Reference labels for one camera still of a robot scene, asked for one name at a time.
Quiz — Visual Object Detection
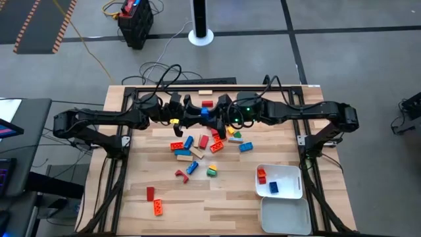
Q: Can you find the black floor cable bundle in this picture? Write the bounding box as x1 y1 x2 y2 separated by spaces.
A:
120 61 204 86

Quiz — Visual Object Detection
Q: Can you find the dark grey desk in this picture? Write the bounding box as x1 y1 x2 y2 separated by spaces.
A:
0 97 53 198

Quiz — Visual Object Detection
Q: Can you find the white plastic bin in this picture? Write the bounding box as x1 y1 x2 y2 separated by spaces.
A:
255 163 304 200
260 196 313 236

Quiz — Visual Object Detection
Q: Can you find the black aluminium table frame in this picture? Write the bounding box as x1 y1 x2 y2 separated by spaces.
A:
75 84 359 237

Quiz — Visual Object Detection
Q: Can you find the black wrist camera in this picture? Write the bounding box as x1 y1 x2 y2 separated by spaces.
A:
168 92 183 111
218 93 234 109

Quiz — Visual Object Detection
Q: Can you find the black red equipment case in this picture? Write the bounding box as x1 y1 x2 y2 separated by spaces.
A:
117 0 155 51

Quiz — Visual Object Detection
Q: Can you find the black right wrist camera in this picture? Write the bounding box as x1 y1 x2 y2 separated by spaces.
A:
218 93 234 109

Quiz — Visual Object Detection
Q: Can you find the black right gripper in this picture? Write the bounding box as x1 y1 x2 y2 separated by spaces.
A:
209 104 239 140

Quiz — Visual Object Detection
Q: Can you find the backlit keyboard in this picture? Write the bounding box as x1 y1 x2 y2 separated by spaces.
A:
0 157 18 198

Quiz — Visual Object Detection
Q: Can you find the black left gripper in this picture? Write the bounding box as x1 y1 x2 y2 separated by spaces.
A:
160 94 203 138

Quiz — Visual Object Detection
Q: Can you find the black striped-edge floor mat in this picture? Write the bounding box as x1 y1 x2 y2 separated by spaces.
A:
0 0 78 55

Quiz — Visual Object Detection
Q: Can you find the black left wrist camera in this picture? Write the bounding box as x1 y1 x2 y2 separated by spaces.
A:
168 92 183 111

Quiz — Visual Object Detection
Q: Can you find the red wooden arch block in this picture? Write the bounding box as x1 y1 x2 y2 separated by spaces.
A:
174 169 190 184

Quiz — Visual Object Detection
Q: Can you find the black power strip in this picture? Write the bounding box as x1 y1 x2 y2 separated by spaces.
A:
155 76 238 86

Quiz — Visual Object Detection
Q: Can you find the tablet with pink screen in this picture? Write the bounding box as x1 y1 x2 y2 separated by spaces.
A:
0 117 25 140

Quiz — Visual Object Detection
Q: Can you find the white floor cable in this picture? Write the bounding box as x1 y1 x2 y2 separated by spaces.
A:
143 20 194 84

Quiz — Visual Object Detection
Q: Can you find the yellow floor cable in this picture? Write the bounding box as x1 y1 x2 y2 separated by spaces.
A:
52 0 123 85

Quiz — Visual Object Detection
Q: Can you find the white pole stand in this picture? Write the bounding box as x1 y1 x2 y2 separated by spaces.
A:
187 0 215 47

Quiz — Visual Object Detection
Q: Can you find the black device with cables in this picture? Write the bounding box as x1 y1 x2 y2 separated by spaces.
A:
389 91 421 136

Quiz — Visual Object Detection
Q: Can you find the white paper sheet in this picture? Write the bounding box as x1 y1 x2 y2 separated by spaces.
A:
0 98 23 123

